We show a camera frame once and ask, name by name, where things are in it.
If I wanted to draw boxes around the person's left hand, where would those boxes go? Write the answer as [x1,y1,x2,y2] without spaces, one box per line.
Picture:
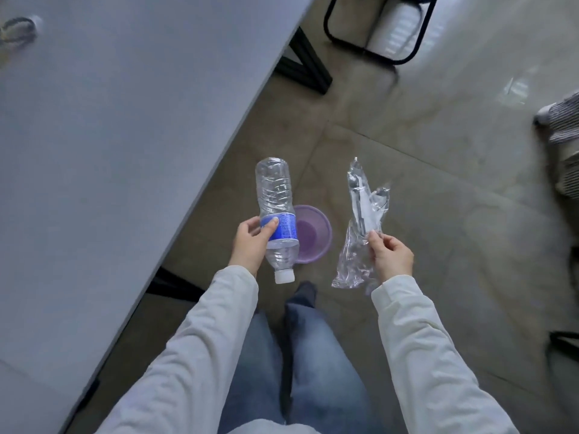
[228,217,280,277]

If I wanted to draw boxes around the person's right hand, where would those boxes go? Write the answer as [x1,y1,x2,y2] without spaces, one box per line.
[366,230,415,284]

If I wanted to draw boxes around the clear plastic water bottle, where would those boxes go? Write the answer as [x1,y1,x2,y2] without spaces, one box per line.
[255,157,302,285]

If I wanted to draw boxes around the clear plastic wrapper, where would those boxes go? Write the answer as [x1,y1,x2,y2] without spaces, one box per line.
[331,156,391,290]

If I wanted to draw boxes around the person's left forearm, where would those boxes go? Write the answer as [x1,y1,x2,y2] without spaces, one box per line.
[96,265,260,434]

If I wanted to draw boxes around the person's right forearm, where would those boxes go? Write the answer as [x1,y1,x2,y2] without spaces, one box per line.
[371,275,521,434]

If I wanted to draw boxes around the purple plastic bin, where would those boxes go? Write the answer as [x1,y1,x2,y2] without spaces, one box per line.
[293,204,334,264]

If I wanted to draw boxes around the person's dark shoe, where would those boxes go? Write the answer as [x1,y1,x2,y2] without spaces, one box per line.
[294,280,318,308]

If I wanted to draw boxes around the person's blue jeans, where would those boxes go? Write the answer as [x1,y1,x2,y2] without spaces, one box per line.
[217,291,385,434]

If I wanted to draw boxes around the black table leg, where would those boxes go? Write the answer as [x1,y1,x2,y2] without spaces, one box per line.
[274,26,334,96]

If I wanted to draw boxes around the grey table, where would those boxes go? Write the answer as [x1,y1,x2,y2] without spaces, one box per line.
[0,0,316,434]

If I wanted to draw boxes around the black table frame bar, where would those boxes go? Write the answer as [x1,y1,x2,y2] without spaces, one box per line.
[144,266,206,304]

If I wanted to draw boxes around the black metal chair frame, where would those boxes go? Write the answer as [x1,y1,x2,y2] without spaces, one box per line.
[323,0,440,66]

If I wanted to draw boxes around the dark ring band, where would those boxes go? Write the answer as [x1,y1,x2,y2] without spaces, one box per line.
[0,15,40,46]

